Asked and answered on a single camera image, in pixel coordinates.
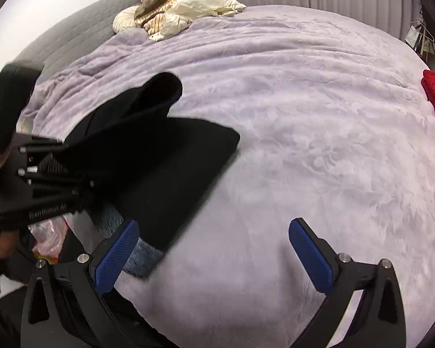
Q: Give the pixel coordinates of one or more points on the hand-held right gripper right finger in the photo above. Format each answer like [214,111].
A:
[310,257]

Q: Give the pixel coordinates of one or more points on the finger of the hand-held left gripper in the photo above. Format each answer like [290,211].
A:
[58,185]
[43,148]

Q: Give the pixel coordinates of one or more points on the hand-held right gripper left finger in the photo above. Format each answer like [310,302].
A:
[118,257]

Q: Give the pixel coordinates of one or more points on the black pants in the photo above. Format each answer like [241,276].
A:
[166,159]

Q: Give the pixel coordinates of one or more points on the person's left hand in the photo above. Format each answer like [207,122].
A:
[5,243]

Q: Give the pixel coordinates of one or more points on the grey patterned cloth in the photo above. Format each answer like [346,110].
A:
[145,257]

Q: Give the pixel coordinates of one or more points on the clear plastic bag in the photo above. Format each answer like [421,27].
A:
[47,235]

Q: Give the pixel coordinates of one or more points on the grey quilted headboard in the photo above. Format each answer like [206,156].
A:
[76,36]

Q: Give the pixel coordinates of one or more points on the lilac fuzzy blanket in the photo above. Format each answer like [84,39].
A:
[293,116]

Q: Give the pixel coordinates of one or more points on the cream round pillow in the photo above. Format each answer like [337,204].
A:
[125,20]

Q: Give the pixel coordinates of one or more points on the brown striped cloth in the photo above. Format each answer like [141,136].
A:
[154,5]

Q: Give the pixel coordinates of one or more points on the clothes hangers with tags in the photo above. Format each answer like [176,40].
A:
[422,40]

